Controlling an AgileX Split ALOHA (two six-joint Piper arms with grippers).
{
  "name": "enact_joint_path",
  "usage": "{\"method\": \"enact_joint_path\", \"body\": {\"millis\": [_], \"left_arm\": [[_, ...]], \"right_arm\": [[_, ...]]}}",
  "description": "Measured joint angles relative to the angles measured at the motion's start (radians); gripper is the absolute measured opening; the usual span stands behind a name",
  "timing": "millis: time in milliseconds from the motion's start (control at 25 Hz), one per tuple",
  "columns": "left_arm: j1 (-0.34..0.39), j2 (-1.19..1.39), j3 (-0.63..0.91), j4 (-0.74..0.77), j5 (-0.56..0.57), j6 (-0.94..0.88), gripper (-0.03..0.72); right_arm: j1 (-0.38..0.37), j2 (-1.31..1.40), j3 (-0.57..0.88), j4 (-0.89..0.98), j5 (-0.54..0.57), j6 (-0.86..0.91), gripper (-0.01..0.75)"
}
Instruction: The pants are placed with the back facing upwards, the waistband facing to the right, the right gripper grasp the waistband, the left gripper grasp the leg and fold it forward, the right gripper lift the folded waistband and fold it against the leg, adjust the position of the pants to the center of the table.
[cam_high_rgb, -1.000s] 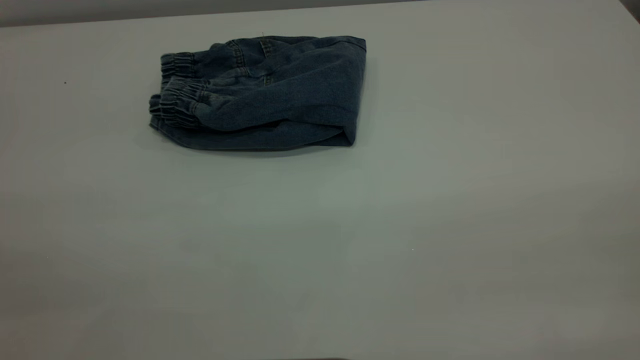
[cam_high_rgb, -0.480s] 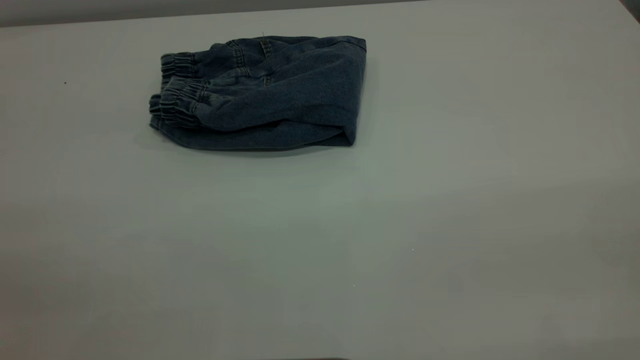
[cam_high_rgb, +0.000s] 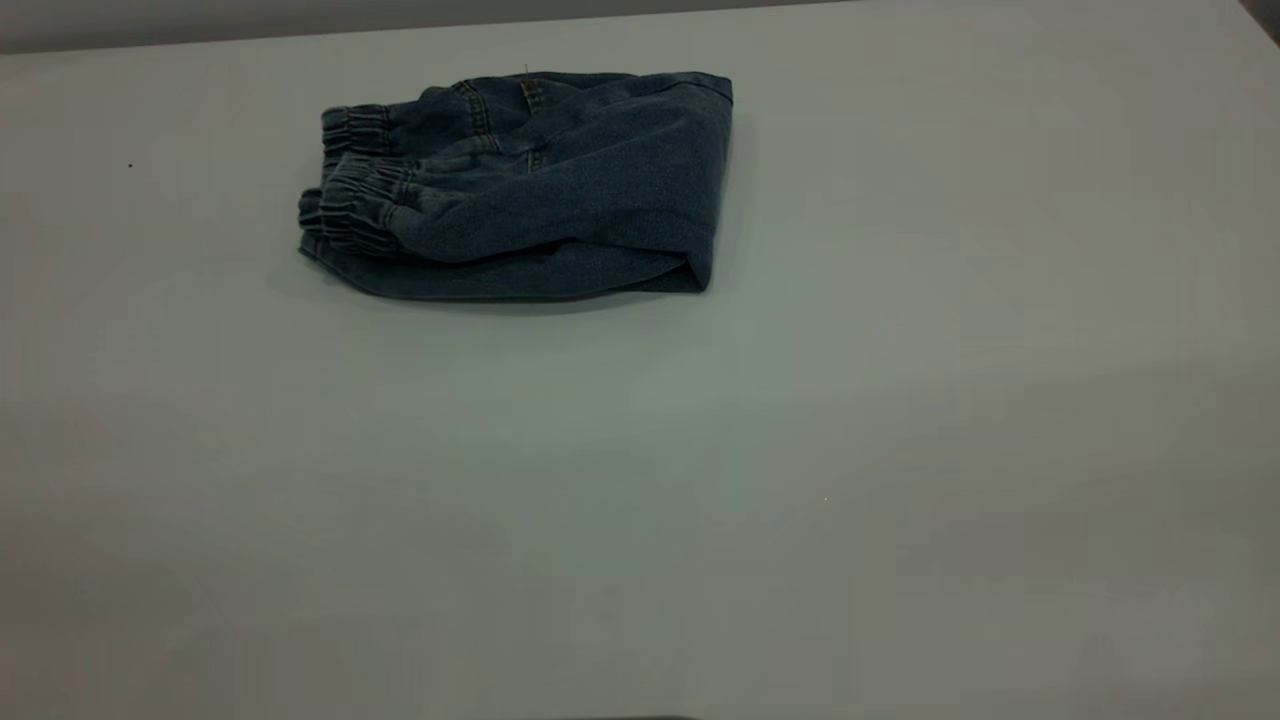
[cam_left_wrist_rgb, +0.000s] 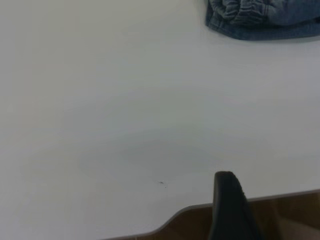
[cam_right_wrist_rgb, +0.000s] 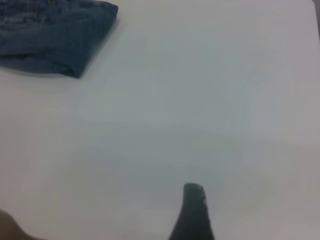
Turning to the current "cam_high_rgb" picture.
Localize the blue denim printed jeans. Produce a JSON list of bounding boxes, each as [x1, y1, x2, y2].
[[297, 70, 735, 302]]

